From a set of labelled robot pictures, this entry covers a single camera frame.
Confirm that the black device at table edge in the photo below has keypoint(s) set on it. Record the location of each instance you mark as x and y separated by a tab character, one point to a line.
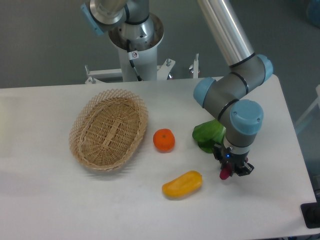
311	214

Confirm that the white metal base frame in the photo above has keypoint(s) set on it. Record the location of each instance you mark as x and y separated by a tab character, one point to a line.
132	72

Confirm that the blue object in corner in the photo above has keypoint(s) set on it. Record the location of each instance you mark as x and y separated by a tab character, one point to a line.
313	12

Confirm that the orange tangerine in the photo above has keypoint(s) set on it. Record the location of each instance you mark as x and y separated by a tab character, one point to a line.
164	140

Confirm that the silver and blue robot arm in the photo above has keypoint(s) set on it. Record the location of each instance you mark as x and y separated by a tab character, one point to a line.
224	99

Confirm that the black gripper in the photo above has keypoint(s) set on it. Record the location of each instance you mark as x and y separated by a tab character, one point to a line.
222	154

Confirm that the woven wicker basket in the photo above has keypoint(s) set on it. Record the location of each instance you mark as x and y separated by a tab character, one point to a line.
108	130

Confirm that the yellow mango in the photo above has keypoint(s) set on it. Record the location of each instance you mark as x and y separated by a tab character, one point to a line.
183	185

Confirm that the purple sweet potato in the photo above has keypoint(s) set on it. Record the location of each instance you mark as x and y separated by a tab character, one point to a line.
225	173

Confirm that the green bok choy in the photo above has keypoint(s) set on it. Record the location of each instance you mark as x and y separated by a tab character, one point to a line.
208	134

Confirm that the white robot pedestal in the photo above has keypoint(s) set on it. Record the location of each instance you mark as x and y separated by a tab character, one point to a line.
137	46

